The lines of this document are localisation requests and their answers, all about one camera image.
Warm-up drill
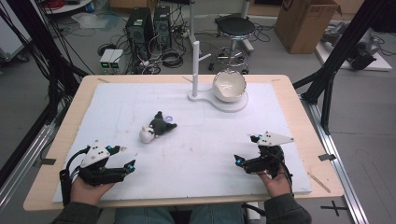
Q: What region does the bundle of floor cables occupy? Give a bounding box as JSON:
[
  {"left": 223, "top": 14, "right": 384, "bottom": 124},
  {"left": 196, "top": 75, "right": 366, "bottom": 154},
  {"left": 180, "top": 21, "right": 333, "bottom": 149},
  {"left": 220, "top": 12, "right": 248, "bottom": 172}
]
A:
[{"left": 134, "top": 29, "right": 188, "bottom": 76}]

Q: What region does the black metal frame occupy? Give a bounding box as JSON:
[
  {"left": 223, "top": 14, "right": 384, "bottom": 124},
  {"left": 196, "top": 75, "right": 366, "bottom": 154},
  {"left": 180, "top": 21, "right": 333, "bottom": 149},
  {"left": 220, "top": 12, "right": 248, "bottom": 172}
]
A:
[
  {"left": 0, "top": 0, "right": 90, "bottom": 188},
  {"left": 292, "top": 0, "right": 396, "bottom": 135}
]

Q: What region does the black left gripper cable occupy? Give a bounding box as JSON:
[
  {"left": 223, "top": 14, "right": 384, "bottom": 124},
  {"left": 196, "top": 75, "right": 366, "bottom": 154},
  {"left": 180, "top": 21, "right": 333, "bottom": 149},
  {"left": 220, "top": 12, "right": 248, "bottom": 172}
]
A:
[{"left": 59, "top": 146, "right": 92, "bottom": 207}]

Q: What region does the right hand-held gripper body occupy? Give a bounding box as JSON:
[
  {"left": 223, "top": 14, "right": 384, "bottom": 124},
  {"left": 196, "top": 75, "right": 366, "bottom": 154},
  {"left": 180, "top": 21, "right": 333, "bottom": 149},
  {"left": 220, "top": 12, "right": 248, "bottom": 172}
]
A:
[{"left": 244, "top": 131, "right": 295, "bottom": 179}]

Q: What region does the white foam board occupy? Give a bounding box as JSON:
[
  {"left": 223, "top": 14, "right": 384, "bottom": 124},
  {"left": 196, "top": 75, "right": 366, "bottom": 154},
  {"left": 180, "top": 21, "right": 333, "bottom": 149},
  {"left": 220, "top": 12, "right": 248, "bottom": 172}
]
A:
[{"left": 52, "top": 81, "right": 313, "bottom": 203}]

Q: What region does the round white table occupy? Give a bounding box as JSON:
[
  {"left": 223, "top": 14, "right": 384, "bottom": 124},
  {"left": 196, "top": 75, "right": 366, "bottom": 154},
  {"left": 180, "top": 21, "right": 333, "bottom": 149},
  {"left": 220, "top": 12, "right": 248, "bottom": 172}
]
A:
[{"left": 40, "top": 0, "right": 94, "bottom": 15}]

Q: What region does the white platform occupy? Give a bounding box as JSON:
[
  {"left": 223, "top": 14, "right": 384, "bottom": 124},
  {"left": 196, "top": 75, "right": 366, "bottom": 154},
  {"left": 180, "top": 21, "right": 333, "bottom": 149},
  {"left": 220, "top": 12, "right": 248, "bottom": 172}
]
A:
[{"left": 316, "top": 29, "right": 393, "bottom": 72}]

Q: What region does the white box with green light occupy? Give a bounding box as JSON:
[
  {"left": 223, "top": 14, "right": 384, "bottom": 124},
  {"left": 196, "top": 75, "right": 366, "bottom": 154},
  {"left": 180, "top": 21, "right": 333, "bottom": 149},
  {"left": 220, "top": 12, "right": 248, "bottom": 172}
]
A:
[
  {"left": 99, "top": 49, "right": 116, "bottom": 70},
  {"left": 109, "top": 49, "right": 124, "bottom": 70}
]

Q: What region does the brown cardboard box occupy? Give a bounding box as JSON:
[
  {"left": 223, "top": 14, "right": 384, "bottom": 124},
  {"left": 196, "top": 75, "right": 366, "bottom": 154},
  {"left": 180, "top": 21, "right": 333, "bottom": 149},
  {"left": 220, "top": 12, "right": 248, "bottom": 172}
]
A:
[{"left": 274, "top": 0, "right": 343, "bottom": 55}]

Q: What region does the black round stool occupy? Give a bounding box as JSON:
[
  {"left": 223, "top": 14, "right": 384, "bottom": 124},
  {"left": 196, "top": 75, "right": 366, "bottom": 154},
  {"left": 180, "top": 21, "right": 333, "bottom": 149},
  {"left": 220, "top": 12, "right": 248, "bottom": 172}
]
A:
[{"left": 208, "top": 14, "right": 257, "bottom": 76}]

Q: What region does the white metal stand leg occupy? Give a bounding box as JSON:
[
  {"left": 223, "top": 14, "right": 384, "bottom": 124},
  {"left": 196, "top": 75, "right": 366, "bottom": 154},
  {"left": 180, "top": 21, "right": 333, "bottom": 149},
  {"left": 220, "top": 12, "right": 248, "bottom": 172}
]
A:
[{"left": 239, "top": 0, "right": 255, "bottom": 52}]

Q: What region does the person's right leg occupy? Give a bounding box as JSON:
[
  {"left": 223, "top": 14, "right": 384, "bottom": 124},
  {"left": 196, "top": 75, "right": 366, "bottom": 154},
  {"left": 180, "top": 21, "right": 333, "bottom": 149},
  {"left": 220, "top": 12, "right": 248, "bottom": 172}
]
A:
[{"left": 190, "top": 204, "right": 246, "bottom": 224}]

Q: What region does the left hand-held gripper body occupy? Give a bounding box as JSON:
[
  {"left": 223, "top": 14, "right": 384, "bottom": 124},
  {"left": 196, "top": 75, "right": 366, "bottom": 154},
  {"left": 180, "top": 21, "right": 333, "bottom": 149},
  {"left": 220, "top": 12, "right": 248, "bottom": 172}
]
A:
[{"left": 78, "top": 139, "right": 127, "bottom": 187}]

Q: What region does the person's left hand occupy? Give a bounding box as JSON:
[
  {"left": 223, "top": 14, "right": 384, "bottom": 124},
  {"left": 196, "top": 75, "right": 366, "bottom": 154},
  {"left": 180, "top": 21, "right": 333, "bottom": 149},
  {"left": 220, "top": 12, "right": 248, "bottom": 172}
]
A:
[{"left": 69, "top": 176, "right": 115, "bottom": 205}]

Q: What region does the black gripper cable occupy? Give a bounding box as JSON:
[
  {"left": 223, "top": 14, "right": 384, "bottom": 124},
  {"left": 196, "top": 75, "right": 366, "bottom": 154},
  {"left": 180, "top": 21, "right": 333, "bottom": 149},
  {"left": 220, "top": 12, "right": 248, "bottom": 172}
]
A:
[
  {"left": 267, "top": 152, "right": 294, "bottom": 197},
  {"left": 59, "top": 146, "right": 92, "bottom": 207}
]

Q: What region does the person's right hand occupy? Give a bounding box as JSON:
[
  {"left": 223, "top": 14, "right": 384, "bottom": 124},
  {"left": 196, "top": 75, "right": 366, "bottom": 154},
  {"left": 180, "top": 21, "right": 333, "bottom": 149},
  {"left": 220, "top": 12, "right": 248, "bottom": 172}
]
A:
[{"left": 257, "top": 166, "right": 293, "bottom": 199}]

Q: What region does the clear plastic sheet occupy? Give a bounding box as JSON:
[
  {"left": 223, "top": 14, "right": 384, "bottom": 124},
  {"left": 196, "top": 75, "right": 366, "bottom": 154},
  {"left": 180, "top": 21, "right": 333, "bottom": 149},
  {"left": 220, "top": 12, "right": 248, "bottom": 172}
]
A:
[{"left": 71, "top": 12, "right": 123, "bottom": 33}]

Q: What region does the black computer tower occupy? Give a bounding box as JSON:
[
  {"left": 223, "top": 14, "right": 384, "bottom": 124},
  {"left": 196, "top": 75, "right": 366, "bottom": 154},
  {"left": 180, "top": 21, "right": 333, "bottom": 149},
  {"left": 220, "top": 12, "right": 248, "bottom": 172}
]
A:
[
  {"left": 153, "top": 5, "right": 173, "bottom": 50},
  {"left": 125, "top": 7, "right": 155, "bottom": 60}
]

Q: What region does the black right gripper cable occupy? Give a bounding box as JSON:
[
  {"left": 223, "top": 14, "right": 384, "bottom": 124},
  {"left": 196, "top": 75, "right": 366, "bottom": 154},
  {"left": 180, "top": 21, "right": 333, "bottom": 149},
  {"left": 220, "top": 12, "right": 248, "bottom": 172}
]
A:
[{"left": 267, "top": 152, "right": 294, "bottom": 197}]

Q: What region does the grey and white plush toy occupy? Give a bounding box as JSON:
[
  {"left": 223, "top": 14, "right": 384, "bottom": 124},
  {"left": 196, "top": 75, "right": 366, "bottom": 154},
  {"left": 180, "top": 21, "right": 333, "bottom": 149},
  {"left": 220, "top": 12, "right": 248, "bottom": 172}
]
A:
[{"left": 138, "top": 110, "right": 178, "bottom": 145}]

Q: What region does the silver aluminium rail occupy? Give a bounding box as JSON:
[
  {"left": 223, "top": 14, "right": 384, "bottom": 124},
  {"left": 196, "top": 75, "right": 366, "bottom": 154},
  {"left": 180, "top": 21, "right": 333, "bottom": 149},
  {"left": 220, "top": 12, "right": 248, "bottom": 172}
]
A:
[
  {"left": 0, "top": 124, "right": 57, "bottom": 213},
  {"left": 300, "top": 95, "right": 370, "bottom": 224}
]

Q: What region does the black device on platform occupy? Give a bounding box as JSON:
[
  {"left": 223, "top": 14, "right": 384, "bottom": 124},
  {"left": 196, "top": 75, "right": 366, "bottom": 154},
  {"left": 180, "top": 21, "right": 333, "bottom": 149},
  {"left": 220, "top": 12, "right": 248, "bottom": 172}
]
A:
[{"left": 346, "top": 40, "right": 378, "bottom": 71}]

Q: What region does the white tree-shaped stand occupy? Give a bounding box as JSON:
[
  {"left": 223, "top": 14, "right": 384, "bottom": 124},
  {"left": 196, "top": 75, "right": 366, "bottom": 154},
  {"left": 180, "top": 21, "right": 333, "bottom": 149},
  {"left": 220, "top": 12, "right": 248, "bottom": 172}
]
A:
[{"left": 181, "top": 40, "right": 250, "bottom": 114}]

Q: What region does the person's leg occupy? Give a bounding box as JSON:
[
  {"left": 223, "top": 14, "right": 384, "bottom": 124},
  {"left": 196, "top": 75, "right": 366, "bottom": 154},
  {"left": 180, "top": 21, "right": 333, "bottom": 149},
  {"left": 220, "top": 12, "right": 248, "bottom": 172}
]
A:
[
  {"left": 115, "top": 207, "right": 176, "bottom": 224},
  {"left": 190, "top": 204, "right": 246, "bottom": 224}
]

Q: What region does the wooden table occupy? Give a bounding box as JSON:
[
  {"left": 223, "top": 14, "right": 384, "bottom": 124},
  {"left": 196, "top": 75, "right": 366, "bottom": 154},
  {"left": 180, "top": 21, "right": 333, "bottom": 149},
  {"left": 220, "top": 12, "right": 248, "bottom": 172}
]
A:
[{"left": 22, "top": 74, "right": 345, "bottom": 213}]

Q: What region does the person's left leg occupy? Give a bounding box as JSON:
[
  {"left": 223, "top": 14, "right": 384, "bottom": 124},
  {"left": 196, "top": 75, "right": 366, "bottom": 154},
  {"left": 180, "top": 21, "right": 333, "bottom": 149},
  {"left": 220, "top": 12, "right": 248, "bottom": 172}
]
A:
[{"left": 115, "top": 207, "right": 176, "bottom": 224}]

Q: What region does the white eggshell-shaped bowl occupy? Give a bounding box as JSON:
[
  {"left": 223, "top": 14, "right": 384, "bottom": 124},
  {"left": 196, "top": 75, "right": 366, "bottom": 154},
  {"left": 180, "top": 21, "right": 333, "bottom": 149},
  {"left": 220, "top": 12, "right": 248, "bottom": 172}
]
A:
[{"left": 212, "top": 69, "right": 248, "bottom": 104}]

